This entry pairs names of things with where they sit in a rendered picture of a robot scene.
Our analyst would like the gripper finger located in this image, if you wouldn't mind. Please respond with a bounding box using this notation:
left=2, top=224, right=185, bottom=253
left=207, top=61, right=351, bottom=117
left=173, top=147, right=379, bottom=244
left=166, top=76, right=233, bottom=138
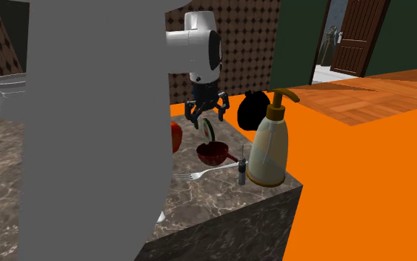
left=184, top=100, right=205, bottom=130
left=213, top=91, right=230, bottom=122

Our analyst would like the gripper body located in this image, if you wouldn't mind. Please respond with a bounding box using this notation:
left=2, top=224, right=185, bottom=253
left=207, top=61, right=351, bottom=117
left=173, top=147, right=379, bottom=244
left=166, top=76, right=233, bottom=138
left=192, top=80, right=219, bottom=110

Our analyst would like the green rimmed round fruit slice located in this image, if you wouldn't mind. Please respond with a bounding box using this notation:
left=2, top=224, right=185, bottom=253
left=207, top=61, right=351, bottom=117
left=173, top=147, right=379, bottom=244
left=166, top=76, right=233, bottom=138
left=201, top=117, right=216, bottom=143

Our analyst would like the black rounded bag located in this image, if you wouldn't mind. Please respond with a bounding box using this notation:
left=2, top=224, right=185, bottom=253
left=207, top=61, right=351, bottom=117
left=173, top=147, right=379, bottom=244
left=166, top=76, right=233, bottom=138
left=236, top=90, right=272, bottom=132

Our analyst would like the red apple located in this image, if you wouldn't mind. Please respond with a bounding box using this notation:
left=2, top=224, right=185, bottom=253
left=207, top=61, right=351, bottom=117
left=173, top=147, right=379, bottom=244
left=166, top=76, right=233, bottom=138
left=170, top=121, right=184, bottom=154

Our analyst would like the red measuring cup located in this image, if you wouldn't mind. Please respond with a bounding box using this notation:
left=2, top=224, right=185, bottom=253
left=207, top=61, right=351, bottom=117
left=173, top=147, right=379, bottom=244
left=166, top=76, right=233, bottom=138
left=196, top=141, right=239, bottom=168

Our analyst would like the silver fork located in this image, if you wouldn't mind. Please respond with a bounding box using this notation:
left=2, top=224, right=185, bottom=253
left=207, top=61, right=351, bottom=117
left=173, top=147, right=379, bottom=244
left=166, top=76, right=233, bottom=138
left=173, top=161, right=249, bottom=182

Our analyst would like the cream soap dispenser gold pump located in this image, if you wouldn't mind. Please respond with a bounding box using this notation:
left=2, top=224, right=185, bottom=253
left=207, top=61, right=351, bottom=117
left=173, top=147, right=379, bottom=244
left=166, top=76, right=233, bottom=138
left=246, top=87, right=301, bottom=188

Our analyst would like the small grey bottle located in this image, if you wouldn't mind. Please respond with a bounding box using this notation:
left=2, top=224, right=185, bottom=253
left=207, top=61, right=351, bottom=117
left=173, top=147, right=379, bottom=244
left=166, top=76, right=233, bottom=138
left=237, top=144, right=248, bottom=186

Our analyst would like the brown wooden door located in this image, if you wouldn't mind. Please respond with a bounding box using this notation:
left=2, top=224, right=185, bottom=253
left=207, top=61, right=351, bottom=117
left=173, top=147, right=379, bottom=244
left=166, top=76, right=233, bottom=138
left=330, top=0, right=392, bottom=78

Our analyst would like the white round pot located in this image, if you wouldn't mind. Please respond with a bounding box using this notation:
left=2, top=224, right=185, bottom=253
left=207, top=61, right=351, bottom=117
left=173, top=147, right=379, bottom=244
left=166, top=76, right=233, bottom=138
left=0, top=73, right=27, bottom=122

